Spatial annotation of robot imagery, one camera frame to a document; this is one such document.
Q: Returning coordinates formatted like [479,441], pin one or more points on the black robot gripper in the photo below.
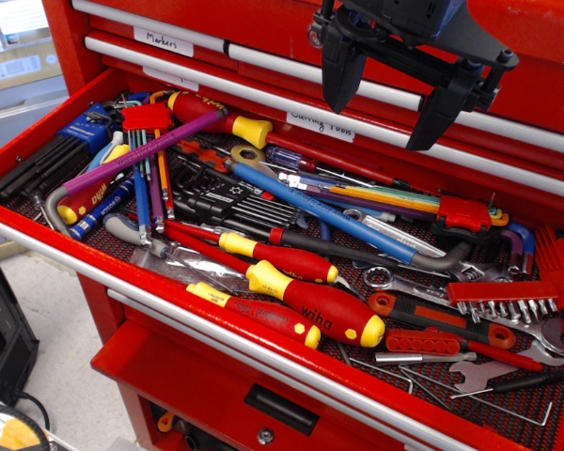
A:
[445,25]

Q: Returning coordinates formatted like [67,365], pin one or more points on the large violet Allen key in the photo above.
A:
[77,184]

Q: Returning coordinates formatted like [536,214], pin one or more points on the chest key lock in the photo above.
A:
[314,35]

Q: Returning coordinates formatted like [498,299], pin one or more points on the large blue Allen key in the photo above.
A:
[336,218]

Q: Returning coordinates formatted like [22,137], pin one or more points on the blue violet short hex keys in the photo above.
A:
[522,248]

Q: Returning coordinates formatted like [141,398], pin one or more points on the black Torx key set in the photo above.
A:
[202,195]

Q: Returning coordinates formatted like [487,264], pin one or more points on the red folding key set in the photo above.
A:
[550,260]

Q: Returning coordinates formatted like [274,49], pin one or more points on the thin silver hex key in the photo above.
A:
[454,394]

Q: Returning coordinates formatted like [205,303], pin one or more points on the white label Cutting Tools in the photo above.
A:
[320,127]

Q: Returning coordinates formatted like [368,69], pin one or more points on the purple clear small screwdriver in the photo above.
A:
[290,159]

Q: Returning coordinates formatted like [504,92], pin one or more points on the rainbow hex keys red holder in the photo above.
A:
[449,211]

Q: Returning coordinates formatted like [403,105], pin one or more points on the orange black tool upper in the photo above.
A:
[210,156]

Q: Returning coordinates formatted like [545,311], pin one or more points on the medium red yellow screwdriver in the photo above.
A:
[282,258]

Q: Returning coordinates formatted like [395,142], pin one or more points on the top red yellow screwdriver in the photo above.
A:
[187,106]

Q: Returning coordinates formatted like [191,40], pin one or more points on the open red tool drawer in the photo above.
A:
[261,354]

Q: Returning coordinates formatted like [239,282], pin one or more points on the white label Markers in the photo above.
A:
[163,41]

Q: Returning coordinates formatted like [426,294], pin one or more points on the large red yellow Wiha screwdriver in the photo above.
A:
[339,315]

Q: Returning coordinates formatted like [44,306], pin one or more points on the red holder with silver bits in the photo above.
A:
[528,301]

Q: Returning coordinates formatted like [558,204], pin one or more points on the red bit holder strip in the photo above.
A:
[431,342]

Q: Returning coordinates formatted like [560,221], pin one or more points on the coloured hex keys red holder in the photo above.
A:
[143,122]

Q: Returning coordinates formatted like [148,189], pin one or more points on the slim red yellow screwdriver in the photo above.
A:
[277,317]

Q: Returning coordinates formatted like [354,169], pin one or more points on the silver combination wrench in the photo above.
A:
[549,331]

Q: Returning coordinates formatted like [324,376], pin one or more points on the thin red shaft screwdriver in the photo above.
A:
[503,356]

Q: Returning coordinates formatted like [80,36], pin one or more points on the flat silver spanner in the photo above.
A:
[476,376]

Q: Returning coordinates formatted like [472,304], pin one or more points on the black hex keys blue holder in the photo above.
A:
[73,145]

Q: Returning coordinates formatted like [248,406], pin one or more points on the black precision screwdriver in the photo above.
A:
[532,381]

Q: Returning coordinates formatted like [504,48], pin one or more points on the left red yellow Wiha screwdriver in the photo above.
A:
[74,207]

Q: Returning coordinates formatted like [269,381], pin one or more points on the blue Bosch pen tool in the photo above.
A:
[108,205]

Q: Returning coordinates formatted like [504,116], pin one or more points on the red tool chest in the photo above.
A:
[272,35]

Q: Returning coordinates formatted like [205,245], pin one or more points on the black box on floor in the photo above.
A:
[18,345]

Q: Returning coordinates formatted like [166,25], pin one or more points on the grey blue handled tool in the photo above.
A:
[125,229]

